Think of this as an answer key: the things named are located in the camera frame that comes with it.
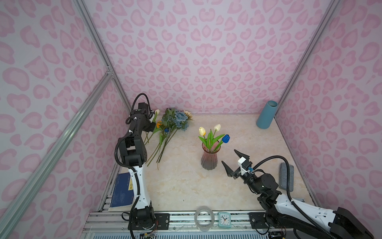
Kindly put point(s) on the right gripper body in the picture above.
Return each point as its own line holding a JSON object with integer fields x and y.
{"x": 237, "y": 167}

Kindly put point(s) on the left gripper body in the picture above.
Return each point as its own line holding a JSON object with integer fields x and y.
{"x": 148, "y": 125}

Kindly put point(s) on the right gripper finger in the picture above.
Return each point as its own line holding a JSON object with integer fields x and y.
{"x": 242, "y": 157}
{"x": 230, "y": 173}

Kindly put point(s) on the blue tulip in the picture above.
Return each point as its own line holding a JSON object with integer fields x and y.
{"x": 225, "y": 139}

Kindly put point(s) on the red glass vase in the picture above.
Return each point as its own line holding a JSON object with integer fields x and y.
{"x": 209, "y": 158}

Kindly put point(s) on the white tulip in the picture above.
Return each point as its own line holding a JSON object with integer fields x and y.
{"x": 214, "y": 138}

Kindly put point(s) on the yellow tulip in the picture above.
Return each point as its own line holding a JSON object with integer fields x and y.
{"x": 204, "y": 137}

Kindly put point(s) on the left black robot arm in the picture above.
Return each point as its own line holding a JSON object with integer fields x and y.
{"x": 130, "y": 152}

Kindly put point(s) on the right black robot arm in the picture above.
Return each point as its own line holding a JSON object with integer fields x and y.
{"x": 281, "y": 210}

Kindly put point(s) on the teal cylindrical vase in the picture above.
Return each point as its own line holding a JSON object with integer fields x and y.
{"x": 267, "y": 114}

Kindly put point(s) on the grey sponge block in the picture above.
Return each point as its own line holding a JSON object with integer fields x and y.
{"x": 285, "y": 175}

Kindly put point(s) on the orange flower stem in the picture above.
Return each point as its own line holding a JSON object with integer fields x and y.
{"x": 162, "y": 130}

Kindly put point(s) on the blue rose bouquet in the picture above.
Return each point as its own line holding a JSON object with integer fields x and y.
{"x": 175, "y": 120}

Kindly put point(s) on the small teal alarm clock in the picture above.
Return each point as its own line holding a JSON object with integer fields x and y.
{"x": 224, "y": 220}

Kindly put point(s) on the clear tape roll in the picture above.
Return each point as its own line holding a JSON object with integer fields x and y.
{"x": 204, "y": 218}

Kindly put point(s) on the blue book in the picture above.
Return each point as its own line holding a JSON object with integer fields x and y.
{"x": 123, "y": 194}

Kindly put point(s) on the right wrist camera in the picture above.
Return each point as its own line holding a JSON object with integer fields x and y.
{"x": 245, "y": 166}

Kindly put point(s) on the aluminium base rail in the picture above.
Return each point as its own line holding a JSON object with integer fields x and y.
{"x": 189, "y": 225}

